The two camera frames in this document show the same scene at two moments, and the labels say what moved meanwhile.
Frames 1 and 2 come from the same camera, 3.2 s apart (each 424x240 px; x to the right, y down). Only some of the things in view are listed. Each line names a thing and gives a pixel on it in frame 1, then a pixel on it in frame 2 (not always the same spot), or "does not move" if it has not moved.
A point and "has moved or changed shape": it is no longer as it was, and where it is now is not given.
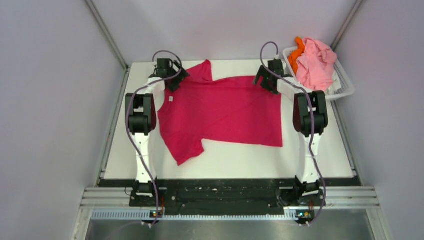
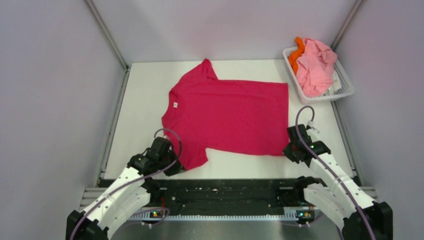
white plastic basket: (347, 88) does not move
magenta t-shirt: (235, 110) has moved or changed shape
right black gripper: (266, 74) to (287, 153)
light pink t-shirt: (315, 66) does not move
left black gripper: (181, 75) to (177, 168)
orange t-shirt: (292, 59) does not move
